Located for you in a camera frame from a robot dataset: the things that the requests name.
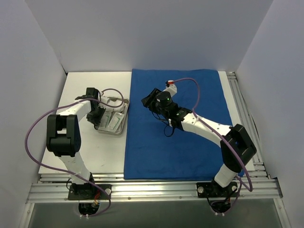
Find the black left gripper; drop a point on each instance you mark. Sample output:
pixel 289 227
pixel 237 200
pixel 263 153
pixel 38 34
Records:
pixel 95 116

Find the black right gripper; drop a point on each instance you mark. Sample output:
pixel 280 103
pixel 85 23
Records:
pixel 149 99

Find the suture packet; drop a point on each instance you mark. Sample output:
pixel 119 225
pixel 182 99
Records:
pixel 116 121
pixel 105 121

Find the stainless steel tray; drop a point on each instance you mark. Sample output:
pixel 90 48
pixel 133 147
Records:
pixel 120 128

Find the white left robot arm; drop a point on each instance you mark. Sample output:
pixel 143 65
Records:
pixel 63 132

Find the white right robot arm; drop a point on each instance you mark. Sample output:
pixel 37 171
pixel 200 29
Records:
pixel 237 148

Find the blue surgical drape cloth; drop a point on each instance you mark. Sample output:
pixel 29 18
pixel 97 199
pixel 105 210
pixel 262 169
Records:
pixel 156 152

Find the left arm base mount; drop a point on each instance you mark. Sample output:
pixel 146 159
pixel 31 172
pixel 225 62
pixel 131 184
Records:
pixel 92 200

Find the aluminium front rail frame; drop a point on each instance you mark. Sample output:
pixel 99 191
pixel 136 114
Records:
pixel 154 204

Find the aluminium rail frame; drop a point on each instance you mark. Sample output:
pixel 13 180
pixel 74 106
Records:
pixel 239 113
pixel 154 204

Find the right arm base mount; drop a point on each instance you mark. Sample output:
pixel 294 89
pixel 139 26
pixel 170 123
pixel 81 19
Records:
pixel 220 200

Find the aluminium right rail frame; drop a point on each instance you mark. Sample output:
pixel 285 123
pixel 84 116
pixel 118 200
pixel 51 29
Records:
pixel 239 113

